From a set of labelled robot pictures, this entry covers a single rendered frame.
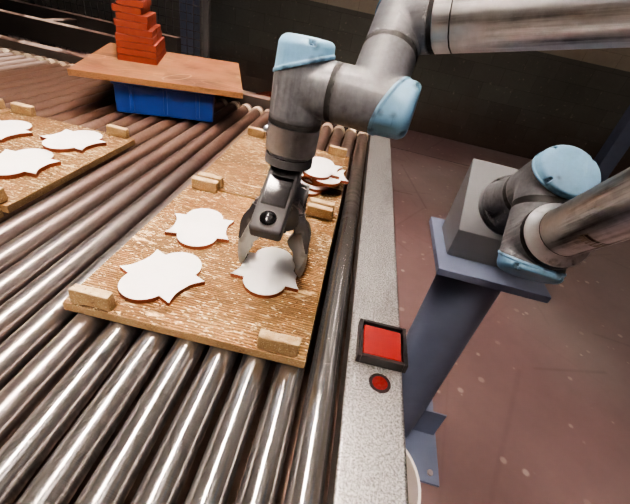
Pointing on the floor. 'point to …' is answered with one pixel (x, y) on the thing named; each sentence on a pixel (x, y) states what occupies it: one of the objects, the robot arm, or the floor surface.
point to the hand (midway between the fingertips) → (269, 268)
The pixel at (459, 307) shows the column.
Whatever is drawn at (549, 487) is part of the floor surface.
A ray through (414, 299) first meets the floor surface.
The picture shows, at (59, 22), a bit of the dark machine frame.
